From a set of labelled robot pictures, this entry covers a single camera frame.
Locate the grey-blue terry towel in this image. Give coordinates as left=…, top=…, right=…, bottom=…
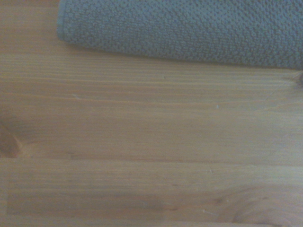
left=56, top=0, right=303, bottom=70

